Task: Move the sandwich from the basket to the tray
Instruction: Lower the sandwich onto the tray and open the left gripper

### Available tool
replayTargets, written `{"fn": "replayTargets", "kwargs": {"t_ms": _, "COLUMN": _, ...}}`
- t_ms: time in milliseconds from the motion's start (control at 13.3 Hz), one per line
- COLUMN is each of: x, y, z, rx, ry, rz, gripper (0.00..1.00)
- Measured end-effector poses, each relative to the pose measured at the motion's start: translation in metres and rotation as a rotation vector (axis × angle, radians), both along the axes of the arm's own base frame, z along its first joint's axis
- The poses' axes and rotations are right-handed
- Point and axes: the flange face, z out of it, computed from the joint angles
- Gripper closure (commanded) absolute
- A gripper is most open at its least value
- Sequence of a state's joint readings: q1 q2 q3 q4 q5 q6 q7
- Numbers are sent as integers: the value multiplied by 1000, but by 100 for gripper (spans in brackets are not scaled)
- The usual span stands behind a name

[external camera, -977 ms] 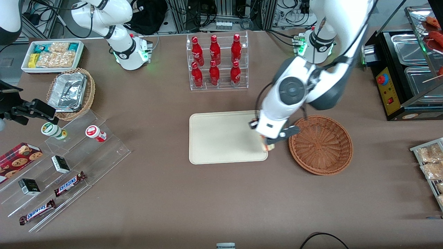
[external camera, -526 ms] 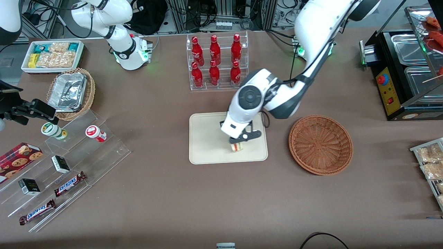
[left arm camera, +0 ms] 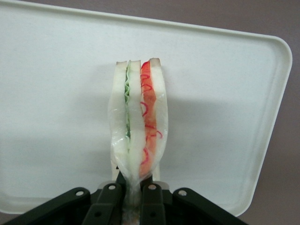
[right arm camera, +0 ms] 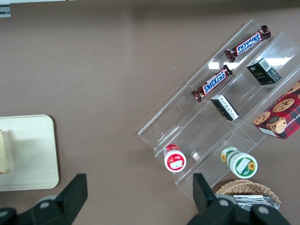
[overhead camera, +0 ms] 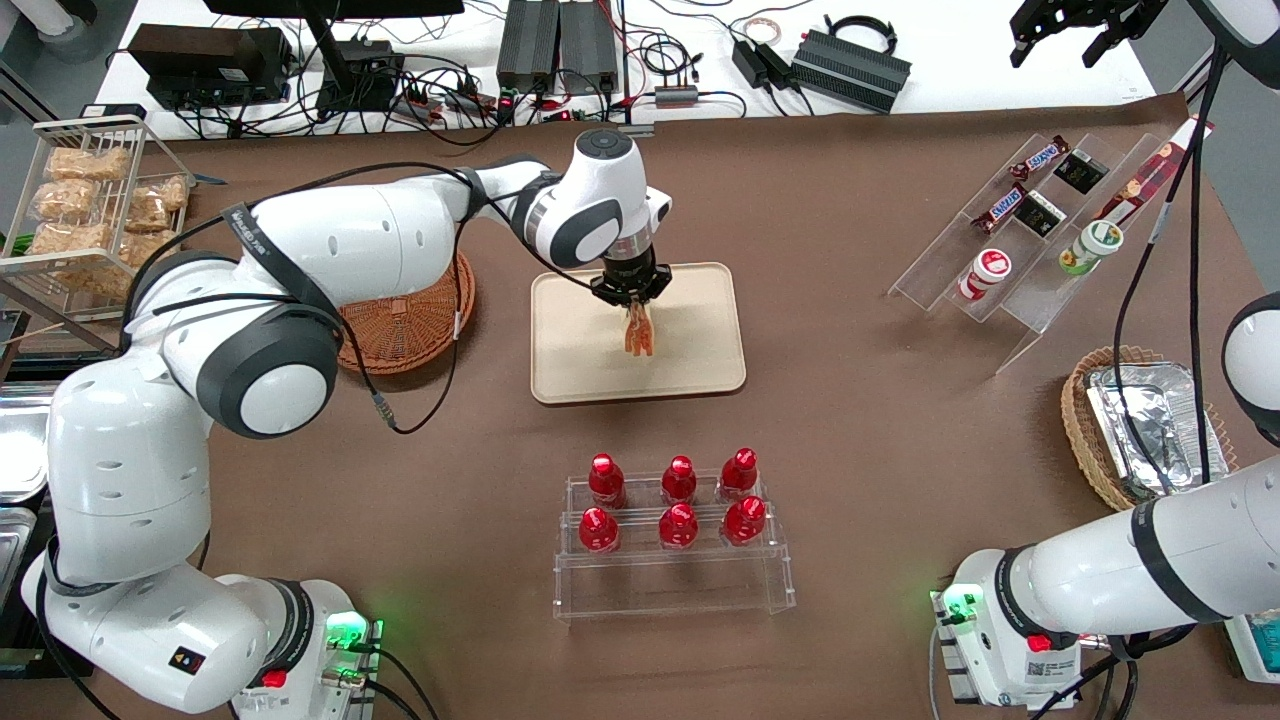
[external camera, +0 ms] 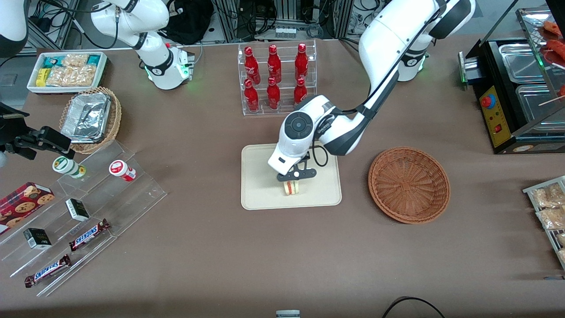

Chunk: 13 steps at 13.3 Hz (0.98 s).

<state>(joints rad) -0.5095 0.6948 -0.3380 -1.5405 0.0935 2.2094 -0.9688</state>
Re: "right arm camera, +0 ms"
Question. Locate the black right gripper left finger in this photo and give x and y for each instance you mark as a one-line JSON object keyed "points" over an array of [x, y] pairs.
{"points": [[63, 206]]}

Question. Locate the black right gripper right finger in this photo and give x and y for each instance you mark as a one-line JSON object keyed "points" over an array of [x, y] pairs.
{"points": [[211, 211]]}

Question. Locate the triangular sandwich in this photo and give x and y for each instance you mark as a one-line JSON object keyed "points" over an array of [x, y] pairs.
{"points": [[4, 152]]}

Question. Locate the oval tan wicker basket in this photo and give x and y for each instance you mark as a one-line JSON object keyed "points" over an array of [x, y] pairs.
{"points": [[243, 186]]}

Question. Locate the cream rectangular tray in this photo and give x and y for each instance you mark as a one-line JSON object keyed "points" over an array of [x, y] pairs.
{"points": [[32, 152]]}

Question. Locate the green lid cup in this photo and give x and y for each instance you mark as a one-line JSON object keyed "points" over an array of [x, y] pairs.
{"points": [[239, 161]]}

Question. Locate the red lid cup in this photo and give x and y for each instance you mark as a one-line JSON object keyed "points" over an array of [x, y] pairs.
{"points": [[174, 159]]}

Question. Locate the clear acrylic stepped shelf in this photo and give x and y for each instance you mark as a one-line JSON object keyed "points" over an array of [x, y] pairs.
{"points": [[187, 131]]}

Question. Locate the small black box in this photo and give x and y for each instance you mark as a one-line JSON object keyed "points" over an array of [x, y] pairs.
{"points": [[224, 107], [263, 71]]}

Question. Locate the red tartan cookie box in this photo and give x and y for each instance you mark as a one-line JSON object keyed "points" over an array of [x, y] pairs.
{"points": [[283, 112]]}

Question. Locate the Snickers bar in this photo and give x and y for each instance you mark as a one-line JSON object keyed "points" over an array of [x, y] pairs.
{"points": [[248, 43], [212, 83]]}

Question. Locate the small grey white device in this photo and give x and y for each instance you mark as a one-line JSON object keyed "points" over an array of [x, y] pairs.
{"points": [[5, 11]]}

